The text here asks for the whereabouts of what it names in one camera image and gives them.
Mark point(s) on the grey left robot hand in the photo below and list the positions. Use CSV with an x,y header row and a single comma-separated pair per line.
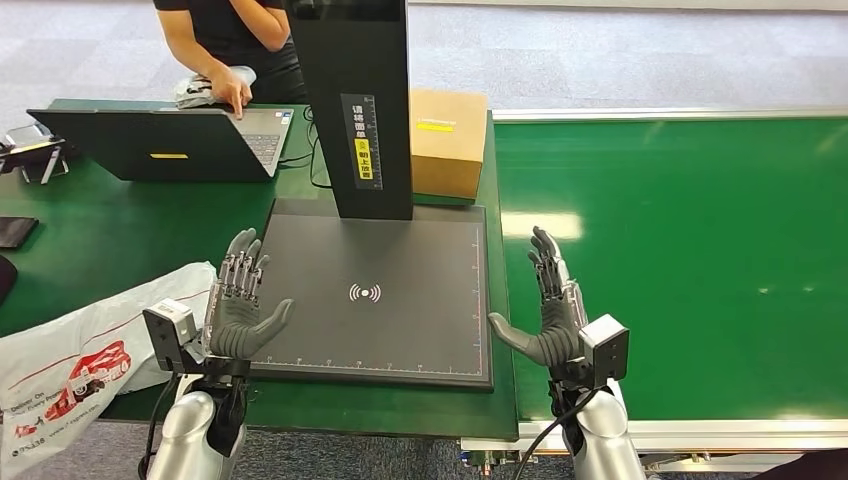
x,y
232,324

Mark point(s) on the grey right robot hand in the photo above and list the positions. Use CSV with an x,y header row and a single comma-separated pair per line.
x,y
560,324

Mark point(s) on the white red-print courier bag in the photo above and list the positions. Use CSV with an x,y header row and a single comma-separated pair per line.
x,y
79,358

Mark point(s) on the person's left forearm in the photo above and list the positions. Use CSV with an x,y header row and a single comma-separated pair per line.
x,y
262,23

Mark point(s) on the person's right forearm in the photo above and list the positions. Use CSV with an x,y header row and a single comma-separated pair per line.
x,y
189,50

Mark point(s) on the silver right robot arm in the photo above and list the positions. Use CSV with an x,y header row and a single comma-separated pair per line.
x,y
603,437

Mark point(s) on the black inbound scanner machine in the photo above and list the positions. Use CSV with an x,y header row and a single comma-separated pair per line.
x,y
397,318

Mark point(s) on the green conveyor belt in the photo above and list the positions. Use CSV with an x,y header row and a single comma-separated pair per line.
x,y
662,199

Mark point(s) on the brown cardboard box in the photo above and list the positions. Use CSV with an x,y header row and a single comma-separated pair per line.
x,y
444,146

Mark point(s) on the dark open laptop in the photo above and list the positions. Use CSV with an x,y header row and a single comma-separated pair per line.
x,y
166,142

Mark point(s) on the black yellow ruler label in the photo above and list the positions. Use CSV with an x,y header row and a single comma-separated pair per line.
x,y
363,142

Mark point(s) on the person's right hand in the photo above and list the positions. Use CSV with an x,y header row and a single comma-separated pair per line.
x,y
232,89

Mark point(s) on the small white crumpled bag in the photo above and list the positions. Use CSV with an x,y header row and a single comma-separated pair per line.
x,y
192,93

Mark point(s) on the phone on metal stand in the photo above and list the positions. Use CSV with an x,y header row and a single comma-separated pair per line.
x,y
33,149

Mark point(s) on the person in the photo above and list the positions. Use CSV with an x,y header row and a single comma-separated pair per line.
x,y
218,20

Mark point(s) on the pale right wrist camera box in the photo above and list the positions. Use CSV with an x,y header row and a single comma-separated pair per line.
x,y
606,348

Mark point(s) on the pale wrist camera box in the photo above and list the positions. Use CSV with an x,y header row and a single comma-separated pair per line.
x,y
169,331
606,348

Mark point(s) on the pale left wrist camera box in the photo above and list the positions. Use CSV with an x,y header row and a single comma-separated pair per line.
x,y
169,331

